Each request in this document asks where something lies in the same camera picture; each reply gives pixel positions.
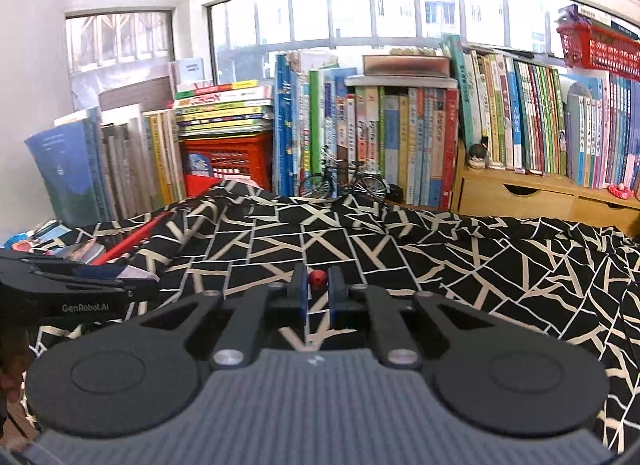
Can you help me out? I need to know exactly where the stack of flat books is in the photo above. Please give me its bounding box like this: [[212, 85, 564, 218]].
[[172, 79, 274, 140]]

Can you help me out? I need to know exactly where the row of upright books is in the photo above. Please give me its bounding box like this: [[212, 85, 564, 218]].
[[273, 36, 639, 209]]

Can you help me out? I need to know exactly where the person's left hand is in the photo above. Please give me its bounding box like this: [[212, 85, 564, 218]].
[[1, 327, 32, 403]]

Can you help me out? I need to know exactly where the red box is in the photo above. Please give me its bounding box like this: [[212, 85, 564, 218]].
[[4, 209, 174, 268]]

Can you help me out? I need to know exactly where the miniature black bicycle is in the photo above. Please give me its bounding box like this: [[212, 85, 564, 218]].
[[298, 146, 390, 203]]

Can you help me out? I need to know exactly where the large blue book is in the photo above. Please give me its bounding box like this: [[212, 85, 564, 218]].
[[25, 118, 110, 228]]

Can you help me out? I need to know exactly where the red plastic basket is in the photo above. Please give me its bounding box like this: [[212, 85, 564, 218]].
[[180, 131, 272, 196]]

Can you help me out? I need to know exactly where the wooden drawer shelf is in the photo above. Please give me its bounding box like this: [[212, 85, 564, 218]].
[[451, 142, 639, 237]]

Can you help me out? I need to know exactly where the small dark figurine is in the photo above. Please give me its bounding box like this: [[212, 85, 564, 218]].
[[466, 136, 489, 170]]

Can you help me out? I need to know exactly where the black white patterned cloth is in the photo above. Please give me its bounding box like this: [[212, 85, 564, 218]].
[[28, 182, 639, 464]]

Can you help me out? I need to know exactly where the upper red basket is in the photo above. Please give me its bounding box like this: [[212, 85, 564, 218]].
[[556, 3, 639, 80]]

